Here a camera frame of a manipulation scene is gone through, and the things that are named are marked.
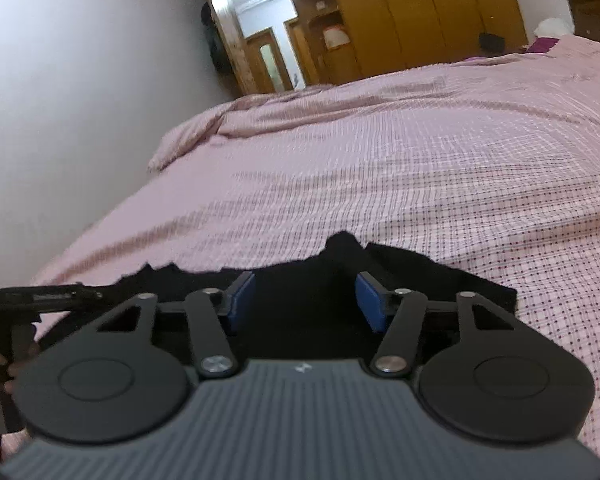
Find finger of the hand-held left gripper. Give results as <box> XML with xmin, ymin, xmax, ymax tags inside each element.
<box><xmin>0</xmin><ymin>283</ymin><xmax>104</xmax><ymax>312</ymax></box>

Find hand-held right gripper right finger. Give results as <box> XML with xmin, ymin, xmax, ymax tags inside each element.
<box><xmin>355</xmin><ymin>270</ymin><xmax>557</xmax><ymax>377</ymax></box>

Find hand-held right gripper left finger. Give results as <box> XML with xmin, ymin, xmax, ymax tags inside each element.
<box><xmin>54</xmin><ymin>271</ymin><xmax>239</xmax><ymax>379</ymax></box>

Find black button cardigan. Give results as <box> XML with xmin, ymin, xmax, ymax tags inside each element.
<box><xmin>39</xmin><ymin>230</ymin><xmax>519</xmax><ymax>362</ymax></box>

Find person's left hand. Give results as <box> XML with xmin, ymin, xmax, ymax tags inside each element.
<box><xmin>0</xmin><ymin>337</ymin><xmax>28</xmax><ymax>397</ymax></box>

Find pink checked bed cover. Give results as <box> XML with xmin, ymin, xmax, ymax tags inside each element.
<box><xmin>0</xmin><ymin>35</ymin><xmax>600</xmax><ymax>467</ymax></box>

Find wooden door with glass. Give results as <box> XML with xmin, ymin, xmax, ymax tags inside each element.
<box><xmin>245</xmin><ymin>29</ymin><xmax>293</xmax><ymax>94</ymax></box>

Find wooden shelf unit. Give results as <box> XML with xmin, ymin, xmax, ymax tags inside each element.
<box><xmin>294</xmin><ymin>0</ymin><xmax>362</xmax><ymax>87</ymax></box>

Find open wooden door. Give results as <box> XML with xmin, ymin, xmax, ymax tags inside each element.
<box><xmin>211</xmin><ymin>0</ymin><xmax>257</xmax><ymax>96</ymax></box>

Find dark hanging bag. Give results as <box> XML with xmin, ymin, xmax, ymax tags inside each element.
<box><xmin>199</xmin><ymin>0</ymin><xmax>232</xmax><ymax>74</ymax></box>

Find pink box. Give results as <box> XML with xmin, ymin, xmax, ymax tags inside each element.
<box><xmin>322</xmin><ymin>25</ymin><xmax>349</xmax><ymax>49</ymax></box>

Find small black bag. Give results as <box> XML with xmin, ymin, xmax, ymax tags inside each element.
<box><xmin>479</xmin><ymin>32</ymin><xmax>507</xmax><ymax>56</ymax></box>

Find wooden wardrobe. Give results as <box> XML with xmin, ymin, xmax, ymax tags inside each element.
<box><xmin>322</xmin><ymin>0</ymin><xmax>531</xmax><ymax>86</ymax></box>

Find small purple cloth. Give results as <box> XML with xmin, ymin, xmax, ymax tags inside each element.
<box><xmin>527</xmin><ymin>36</ymin><xmax>564</xmax><ymax>54</ymax></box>

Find white fluffy cloth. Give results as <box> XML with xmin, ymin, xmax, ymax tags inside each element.
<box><xmin>536</xmin><ymin>17</ymin><xmax>574</xmax><ymax>39</ymax></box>

